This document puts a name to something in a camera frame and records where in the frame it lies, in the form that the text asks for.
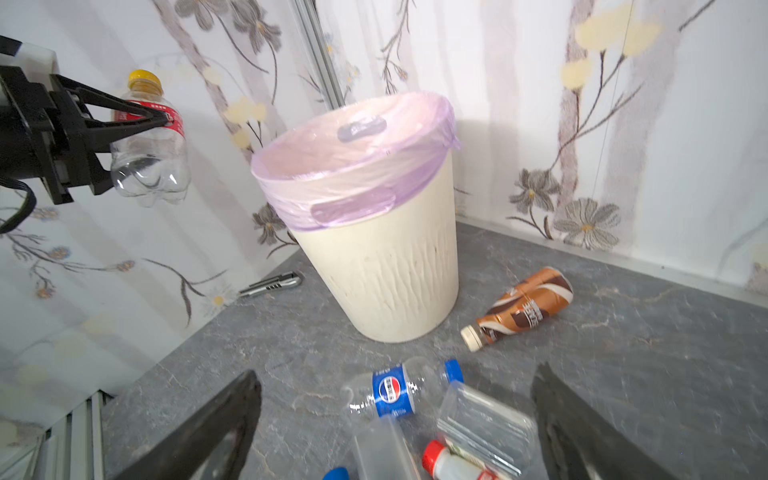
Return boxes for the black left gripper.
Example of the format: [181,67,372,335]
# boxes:
[1,66,170,205]

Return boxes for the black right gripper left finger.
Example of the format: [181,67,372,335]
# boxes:
[117,370,262,480]

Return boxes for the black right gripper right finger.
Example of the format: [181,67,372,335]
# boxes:
[530,363,673,479]

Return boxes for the clear bottle green cap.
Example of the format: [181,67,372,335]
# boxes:
[436,381,537,479]

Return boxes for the small bottle yellow cap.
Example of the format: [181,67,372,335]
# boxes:
[111,70,191,207]

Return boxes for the clear bottle red cap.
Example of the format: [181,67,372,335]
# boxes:
[422,440,505,480]

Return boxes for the small pepsi bottle blue cap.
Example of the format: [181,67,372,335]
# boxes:
[340,356,464,433]

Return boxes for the clear square bottle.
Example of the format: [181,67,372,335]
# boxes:
[351,416,421,480]

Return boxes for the clear bottle blue cap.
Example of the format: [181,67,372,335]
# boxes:
[322,467,350,480]

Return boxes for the brown coffee bottle near bin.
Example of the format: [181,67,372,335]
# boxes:
[460,267,574,352]

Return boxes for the cream plastic waste bin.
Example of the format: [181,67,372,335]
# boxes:
[295,158,459,343]

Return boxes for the pink bin liner bag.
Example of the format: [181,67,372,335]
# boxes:
[251,92,459,232]

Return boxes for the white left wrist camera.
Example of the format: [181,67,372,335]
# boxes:
[0,36,59,91]

